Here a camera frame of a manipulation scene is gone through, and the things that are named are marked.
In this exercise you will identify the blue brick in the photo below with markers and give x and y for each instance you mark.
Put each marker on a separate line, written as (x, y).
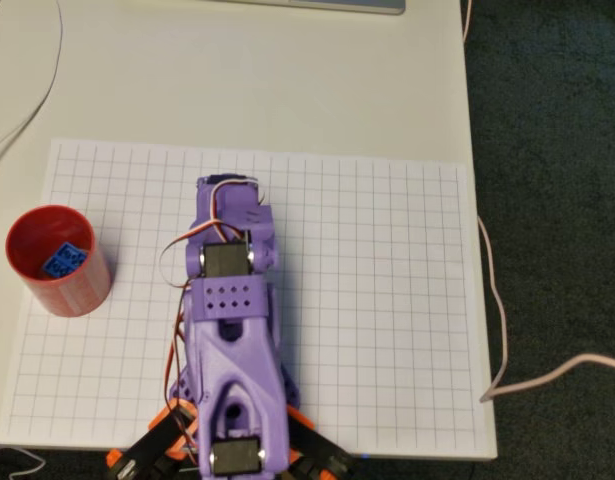
(63, 260)

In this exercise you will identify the purple robot arm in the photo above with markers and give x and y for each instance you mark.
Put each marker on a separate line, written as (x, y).
(237, 360)

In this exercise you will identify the red cup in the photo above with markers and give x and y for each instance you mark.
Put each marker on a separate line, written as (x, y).
(72, 295)

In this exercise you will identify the white grid paper sheet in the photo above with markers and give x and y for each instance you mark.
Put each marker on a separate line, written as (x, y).
(362, 250)

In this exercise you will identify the silver laptop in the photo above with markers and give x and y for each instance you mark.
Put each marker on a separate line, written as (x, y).
(307, 5)

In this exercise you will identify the orange black clamp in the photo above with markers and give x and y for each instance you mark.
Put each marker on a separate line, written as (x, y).
(322, 450)
(152, 445)

